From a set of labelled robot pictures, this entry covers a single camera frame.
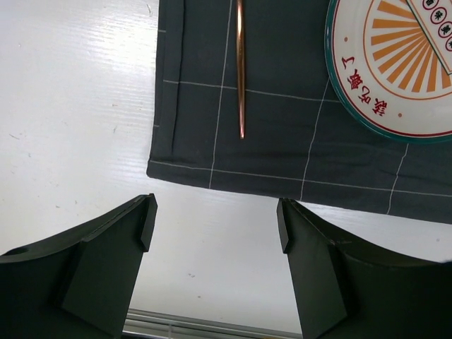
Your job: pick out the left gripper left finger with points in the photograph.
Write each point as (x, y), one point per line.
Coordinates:
(77, 283)

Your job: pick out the front aluminium rail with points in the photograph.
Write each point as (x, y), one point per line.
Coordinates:
(146, 324)

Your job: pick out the orange patterned plate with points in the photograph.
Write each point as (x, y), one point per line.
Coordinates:
(389, 63)

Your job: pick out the copper fork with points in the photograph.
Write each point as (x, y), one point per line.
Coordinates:
(240, 57)

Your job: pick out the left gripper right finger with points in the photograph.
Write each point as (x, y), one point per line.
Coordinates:
(348, 287)

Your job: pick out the dark grey checked cloth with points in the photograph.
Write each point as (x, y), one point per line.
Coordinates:
(300, 142)

